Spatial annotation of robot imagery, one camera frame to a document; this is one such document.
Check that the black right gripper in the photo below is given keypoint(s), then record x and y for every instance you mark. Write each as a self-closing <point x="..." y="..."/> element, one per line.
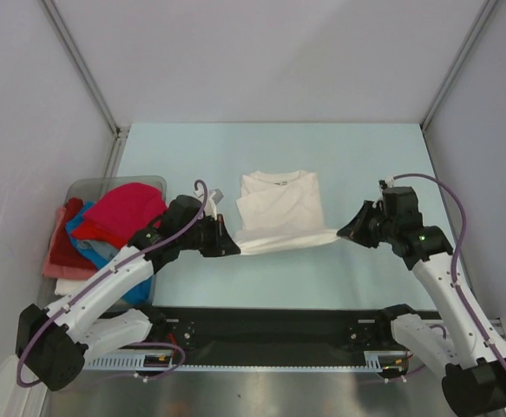
<point x="366" y="225"/>

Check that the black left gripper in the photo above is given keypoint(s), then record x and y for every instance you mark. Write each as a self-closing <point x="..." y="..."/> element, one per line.
<point x="221" y="243"/>

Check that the white t-shirt with red print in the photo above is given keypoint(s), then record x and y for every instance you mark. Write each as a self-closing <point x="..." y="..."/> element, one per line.
<point x="281" y="212"/>

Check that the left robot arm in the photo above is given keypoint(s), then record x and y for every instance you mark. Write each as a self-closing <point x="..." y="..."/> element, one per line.
<point x="53" y="344"/>

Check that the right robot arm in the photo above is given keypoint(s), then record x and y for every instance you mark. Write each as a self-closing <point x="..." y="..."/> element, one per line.
<point x="470" y="361"/>

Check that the magenta t-shirt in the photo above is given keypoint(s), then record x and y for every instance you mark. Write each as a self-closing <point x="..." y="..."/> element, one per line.
<point x="127" y="209"/>

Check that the clear plastic bin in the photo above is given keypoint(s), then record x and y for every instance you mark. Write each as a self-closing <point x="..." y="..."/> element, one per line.
<point x="93" y="190"/>

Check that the dark red folded t-shirt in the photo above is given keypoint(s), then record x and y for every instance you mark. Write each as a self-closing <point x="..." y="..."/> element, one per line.
<point x="63" y="253"/>

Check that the white folded t-shirt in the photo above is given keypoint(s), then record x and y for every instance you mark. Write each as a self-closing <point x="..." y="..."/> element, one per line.
<point x="64" y="287"/>

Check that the pink folded t-shirt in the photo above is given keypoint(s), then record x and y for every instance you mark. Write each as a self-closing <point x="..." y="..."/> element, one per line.
<point x="53" y="270"/>

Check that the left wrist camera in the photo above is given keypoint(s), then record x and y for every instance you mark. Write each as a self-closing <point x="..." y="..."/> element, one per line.
<point x="214" y="198"/>

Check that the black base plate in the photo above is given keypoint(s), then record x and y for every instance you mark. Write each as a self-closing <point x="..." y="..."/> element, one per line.
<point x="207" y="334"/>

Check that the white slotted cable duct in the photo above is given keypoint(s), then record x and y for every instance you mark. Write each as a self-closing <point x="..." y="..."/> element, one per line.
<point x="155" y="363"/>

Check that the left aluminium frame post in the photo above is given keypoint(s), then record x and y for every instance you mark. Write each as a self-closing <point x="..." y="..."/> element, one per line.
<point x="119" y="134"/>

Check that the aluminium frame post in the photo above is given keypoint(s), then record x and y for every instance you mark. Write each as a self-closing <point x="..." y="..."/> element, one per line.
<point x="469" y="43"/>
<point x="119" y="134"/>

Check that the right aluminium frame post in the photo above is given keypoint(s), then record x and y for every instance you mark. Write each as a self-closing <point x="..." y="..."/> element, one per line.
<point x="469" y="43"/>

